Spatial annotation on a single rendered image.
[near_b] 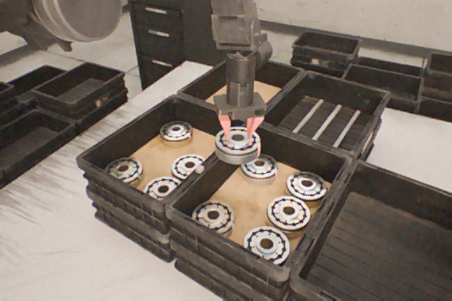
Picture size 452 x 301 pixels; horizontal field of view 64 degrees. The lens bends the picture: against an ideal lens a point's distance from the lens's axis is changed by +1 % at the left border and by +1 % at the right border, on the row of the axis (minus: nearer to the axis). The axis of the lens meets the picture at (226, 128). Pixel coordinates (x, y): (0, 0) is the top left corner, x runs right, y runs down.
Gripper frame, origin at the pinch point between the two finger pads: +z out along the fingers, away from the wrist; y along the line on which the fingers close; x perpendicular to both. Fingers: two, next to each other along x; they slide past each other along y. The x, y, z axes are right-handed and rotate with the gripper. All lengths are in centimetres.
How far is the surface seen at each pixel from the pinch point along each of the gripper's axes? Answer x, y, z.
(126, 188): -0.7, 25.9, 12.0
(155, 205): 5.7, 19.6, 12.3
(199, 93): -50, 2, 15
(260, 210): 3.4, -5.9, 21.3
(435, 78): -95, -140, 42
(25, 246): -9, 56, 36
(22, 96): -155, 98, 63
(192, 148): -24.8, 8.0, 20.6
